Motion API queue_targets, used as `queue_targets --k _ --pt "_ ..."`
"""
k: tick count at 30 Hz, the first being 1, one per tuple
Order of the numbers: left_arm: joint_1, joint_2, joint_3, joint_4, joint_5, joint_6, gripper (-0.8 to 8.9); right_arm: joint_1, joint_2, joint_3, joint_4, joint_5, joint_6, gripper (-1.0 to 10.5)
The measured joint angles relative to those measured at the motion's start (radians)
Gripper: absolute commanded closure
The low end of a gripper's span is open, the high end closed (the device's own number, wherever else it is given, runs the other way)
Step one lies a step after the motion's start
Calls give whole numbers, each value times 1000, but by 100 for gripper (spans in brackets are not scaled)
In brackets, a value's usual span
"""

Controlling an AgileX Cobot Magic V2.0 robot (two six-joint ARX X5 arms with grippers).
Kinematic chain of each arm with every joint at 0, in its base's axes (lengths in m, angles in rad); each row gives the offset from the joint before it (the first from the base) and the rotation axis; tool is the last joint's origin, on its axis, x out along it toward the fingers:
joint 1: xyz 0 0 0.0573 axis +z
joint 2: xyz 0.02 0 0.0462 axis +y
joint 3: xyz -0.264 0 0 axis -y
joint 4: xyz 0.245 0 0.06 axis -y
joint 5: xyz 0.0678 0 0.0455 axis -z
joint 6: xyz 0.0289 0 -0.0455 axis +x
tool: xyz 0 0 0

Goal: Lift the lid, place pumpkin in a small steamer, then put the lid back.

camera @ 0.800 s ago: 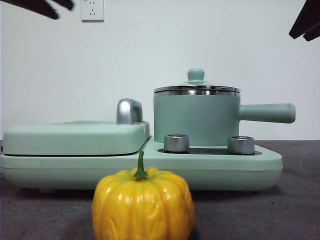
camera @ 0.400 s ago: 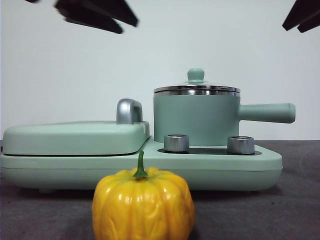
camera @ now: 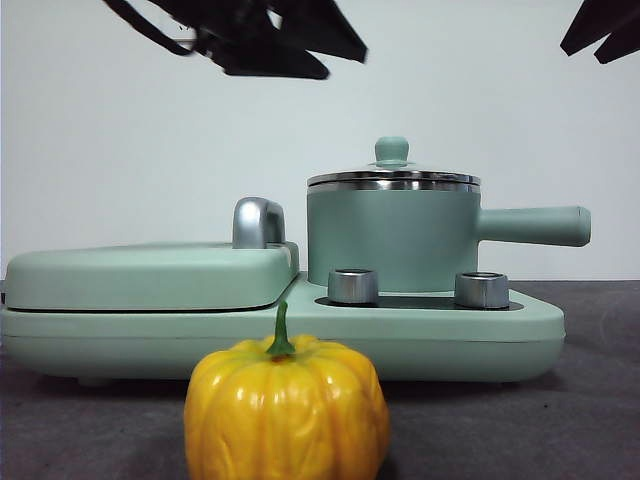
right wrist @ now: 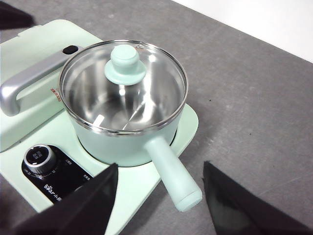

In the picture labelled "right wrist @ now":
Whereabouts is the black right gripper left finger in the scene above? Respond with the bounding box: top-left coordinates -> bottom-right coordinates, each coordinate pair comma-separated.
12,163 -> 119,235

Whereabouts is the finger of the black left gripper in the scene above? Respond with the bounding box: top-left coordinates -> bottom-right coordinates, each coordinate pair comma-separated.
0,1 -> 34,31

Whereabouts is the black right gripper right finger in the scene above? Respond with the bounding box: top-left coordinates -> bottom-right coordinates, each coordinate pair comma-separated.
202,161 -> 313,235

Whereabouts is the mint green cooker base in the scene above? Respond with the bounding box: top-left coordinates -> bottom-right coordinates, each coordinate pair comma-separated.
0,19 -> 199,235

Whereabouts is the glass lid with green knob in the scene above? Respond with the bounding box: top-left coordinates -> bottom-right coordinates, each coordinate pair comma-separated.
58,39 -> 189,137

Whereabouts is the mint green cover, silver handle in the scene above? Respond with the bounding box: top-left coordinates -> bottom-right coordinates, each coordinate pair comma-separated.
0,19 -> 105,153

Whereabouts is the silver control knob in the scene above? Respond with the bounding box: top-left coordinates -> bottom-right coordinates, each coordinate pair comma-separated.
23,144 -> 58,175

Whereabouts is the mint green pot with handle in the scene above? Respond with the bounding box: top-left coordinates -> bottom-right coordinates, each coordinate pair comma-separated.
58,39 -> 203,213

